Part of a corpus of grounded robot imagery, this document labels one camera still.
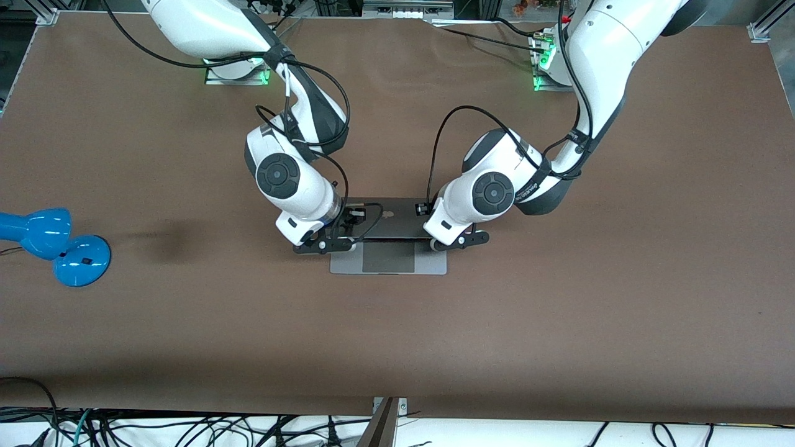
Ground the silver laptop computer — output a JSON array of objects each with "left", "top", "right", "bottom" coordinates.
[{"left": 329, "top": 197, "right": 448, "bottom": 275}]

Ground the brown table cover sheet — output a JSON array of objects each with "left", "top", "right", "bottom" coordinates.
[{"left": 0, "top": 12, "right": 795, "bottom": 426}]

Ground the grey electronics box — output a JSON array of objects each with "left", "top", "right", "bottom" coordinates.
[{"left": 362, "top": 0, "right": 455, "bottom": 19}]

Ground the blue desk lamp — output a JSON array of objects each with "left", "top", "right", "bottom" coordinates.
[{"left": 0, "top": 207, "right": 112, "bottom": 288}]

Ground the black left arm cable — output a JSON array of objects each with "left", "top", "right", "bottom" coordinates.
[{"left": 425, "top": 0, "right": 598, "bottom": 215}]

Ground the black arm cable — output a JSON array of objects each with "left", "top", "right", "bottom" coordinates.
[
  {"left": 425, "top": 0, "right": 598, "bottom": 215},
  {"left": 101, "top": 0, "right": 384, "bottom": 244}
]

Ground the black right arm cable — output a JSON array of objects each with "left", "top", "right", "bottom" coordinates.
[{"left": 101, "top": 0, "right": 384, "bottom": 244}]

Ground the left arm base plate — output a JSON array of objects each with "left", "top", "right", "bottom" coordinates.
[{"left": 530, "top": 27, "right": 579, "bottom": 93}]

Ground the teal cable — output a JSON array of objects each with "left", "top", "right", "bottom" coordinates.
[{"left": 71, "top": 409, "right": 94, "bottom": 447}]

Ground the black looped cable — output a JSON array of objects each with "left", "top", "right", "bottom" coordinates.
[{"left": 0, "top": 376, "right": 60, "bottom": 447}]

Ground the aluminium frame profile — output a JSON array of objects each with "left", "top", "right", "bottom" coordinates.
[
  {"left": 748, "top": 0, "right": 795, "bottom": 43},
  {"left": 34, "top": 0, "right": 84, "bottom": 26}
]

